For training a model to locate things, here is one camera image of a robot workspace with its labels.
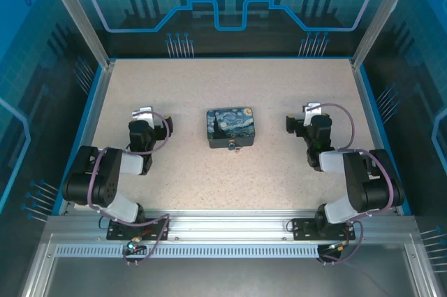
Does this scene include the aluminium side rail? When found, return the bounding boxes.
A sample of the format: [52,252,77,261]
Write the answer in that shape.
[57,61,116,216]
[351,61,402,216]

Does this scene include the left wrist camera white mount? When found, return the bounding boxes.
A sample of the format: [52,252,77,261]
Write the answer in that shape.
[131,106,154,131]

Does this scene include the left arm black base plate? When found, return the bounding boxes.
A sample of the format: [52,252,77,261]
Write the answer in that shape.
[106,217,171,242]

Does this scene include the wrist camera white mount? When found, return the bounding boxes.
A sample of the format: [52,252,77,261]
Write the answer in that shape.
[131,106,154,131]
[302,102,321,126]

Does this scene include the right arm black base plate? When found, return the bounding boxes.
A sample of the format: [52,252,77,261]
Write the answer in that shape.
[291,217,356,242]

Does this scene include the aluminium front rail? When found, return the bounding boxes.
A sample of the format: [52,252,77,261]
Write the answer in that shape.
[45,210,420,242]

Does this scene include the aluminium corner post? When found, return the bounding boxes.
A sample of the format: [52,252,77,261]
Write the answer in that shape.
[351,0,413,69]
[38,0,117,69]

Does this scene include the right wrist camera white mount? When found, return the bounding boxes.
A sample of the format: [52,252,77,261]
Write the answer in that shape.
[302,102,321,126]

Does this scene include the starry night tin box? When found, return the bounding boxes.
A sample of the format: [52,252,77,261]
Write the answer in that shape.
[205,107,263,150]

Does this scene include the cable connector with orange plug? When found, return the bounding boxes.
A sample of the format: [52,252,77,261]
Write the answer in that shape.
[328,240,351,252]

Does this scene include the slotted grey cable duct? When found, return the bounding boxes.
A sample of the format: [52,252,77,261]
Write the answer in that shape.
[54,245,321,259]

